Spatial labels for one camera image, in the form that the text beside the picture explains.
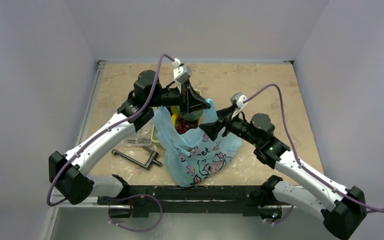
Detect dark metal crank handle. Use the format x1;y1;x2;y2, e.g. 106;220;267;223
111;148;163;171

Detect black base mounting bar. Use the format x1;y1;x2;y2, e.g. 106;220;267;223
97;177;289;222

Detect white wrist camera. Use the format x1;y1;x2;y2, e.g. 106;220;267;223
172;58;192;90
230;92;248;118

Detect green netted fake melon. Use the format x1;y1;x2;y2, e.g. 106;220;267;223
180;110;204;122

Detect pale green plastic basket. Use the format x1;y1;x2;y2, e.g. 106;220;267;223
151;89;204;146

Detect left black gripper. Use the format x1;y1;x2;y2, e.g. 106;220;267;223
148;79;210;117

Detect yellow fake banana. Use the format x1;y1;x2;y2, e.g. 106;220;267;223
171;113;180;125

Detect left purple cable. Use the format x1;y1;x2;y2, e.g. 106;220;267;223
46;53;164;233

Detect light blue plastic bag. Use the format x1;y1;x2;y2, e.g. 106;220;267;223
153;106;242;188

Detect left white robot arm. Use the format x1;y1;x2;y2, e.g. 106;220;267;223
47;70;211;207

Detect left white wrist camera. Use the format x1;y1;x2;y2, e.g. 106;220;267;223
172;58;192;90

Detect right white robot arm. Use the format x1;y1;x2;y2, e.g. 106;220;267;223
199;106;368;240

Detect dark red fake grapes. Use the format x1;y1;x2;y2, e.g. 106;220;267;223
174;118;199;135

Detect clear plastic screw box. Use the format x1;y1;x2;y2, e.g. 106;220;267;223
96;107;156;148

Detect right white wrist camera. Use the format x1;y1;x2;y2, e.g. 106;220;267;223
230;92;248;118

